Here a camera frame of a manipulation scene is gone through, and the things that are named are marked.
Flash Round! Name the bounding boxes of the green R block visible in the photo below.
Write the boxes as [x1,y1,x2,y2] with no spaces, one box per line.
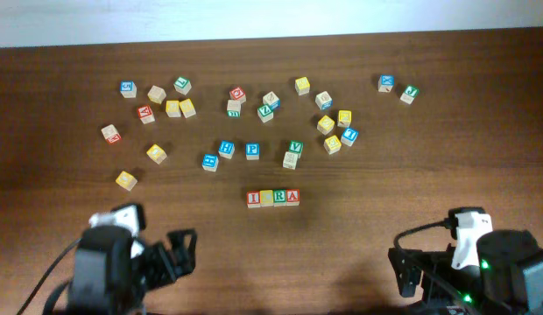
[272,189,286,207]

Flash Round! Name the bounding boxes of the yellow block mid left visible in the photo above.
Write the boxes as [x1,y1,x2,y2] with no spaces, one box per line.
[146,144,167,165]

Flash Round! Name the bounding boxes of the yellow block right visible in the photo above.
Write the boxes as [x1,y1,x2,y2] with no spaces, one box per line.
[337,110,352,128]

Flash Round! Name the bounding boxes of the wooden block red side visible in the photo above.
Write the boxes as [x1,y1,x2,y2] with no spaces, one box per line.
[101,124,122,144]

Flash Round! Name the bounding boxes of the red I block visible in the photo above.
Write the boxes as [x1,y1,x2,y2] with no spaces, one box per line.
[246,191,261,208]

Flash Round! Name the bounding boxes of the red G block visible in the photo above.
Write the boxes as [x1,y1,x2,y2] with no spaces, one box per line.
[229,86,246,103]

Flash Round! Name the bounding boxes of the wooden block blue L side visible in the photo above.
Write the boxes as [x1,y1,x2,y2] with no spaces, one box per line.
[263,91,280,111]

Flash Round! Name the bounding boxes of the wooden K block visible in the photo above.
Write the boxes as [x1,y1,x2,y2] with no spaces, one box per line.
[283,151,299,170]

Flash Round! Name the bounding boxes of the red A block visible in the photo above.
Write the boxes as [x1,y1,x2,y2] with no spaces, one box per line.
[286,189,300,206]

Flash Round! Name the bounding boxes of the green Z block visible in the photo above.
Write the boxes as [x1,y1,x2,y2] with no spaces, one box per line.
[257,104,274,123]

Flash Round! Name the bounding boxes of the yellow S block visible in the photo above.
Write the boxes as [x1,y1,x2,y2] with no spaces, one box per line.
[317,115,335,135]

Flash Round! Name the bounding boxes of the blue X block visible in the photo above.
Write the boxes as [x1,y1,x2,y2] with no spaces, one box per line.
[377,74,395,93]

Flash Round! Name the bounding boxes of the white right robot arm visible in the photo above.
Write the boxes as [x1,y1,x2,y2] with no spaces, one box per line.
[388,230,543,314]

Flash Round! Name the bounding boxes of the wooden block blue D side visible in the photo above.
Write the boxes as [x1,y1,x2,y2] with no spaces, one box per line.
[315,91,333,110]

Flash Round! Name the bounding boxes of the yellow M block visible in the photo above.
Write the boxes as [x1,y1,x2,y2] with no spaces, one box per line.
[295,77,310,95]

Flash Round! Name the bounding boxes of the green J block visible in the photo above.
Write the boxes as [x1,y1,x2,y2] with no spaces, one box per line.
[400,85,420,105]

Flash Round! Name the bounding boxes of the yellow block beside left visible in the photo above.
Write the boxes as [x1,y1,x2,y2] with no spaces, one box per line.
[179,99,196,118]

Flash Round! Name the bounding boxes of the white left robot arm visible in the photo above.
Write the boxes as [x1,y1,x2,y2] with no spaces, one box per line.
[42,226,197,315]

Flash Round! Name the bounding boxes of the blue block near gripper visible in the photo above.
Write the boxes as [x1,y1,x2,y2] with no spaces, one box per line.
[201,154,219,172]

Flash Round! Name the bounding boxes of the green L block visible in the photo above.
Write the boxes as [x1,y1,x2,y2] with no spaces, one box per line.
[173,76,192,95]

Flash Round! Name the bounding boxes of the plain wooden block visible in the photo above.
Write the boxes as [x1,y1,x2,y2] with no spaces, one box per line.
[147,85,166,104]

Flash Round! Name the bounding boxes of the blue top block far left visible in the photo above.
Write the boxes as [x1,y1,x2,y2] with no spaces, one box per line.
[120,80,138,98]

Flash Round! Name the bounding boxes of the green V block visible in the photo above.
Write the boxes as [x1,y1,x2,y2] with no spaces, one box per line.
[288,140,304,158]

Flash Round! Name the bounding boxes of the yellow block lower left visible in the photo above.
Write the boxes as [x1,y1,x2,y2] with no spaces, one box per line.
[115,171,138,192]

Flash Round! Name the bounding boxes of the yellow c block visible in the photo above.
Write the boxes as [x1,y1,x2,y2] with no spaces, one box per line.
[259,190,274,207]
[323,135,342,155]

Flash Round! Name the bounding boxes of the blue H block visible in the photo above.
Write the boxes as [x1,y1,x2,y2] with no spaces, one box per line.
[218,140,235,159]

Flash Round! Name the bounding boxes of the wooden block green side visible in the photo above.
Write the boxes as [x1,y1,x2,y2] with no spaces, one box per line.
[227,100,242,117]

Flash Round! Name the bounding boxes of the blue P block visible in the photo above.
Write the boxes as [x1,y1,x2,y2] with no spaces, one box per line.
[245,143,260,160]

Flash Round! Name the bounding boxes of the blue I block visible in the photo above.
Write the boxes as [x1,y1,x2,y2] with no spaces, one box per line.
[341,128,359,147]

